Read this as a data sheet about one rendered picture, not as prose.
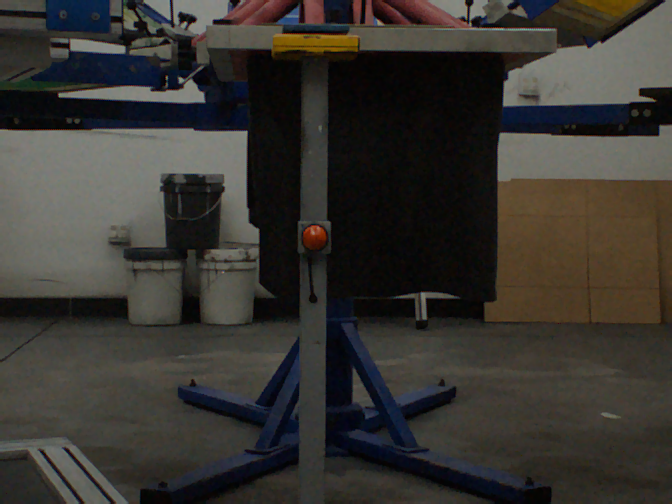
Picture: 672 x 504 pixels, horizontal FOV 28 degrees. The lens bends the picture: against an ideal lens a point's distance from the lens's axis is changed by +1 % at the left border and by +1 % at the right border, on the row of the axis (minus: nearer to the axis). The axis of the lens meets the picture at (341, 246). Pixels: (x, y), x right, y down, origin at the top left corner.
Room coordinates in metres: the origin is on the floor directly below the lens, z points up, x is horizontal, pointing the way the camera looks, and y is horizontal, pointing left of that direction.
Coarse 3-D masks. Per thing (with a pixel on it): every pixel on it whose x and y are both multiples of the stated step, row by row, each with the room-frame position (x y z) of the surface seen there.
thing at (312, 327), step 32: (320, 64) 2.07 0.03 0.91; (320, 96) 2.07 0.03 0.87; (320, 128) 2.07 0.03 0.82; (320, 160) 2.07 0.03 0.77; (320, 192) 2.07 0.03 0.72; (320, 224) 2.06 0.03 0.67; (320, 256) 2.07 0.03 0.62; (320, 288) 2.07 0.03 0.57; (320, 320) 2.07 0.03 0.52; (320, 352) 2.07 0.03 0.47; (320, 384) 2.07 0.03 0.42; (320, 416) 2.07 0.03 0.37; (320, 448) 2.07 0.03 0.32; (320, 480) 2.07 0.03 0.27
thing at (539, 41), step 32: (224, 32) 2.25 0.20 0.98; (256, 32) 2.26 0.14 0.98; (352, 32) 2.27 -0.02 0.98; (384, 32) 2.27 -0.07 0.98; (416, 32) 2.27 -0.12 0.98; (448, 32) 2.28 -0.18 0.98; (480, 32) 2.28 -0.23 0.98; (512, 32) 2.28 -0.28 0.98; (544, 32) 2.29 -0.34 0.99; (224, 64) 2.58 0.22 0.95; (512, 64) 2.53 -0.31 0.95
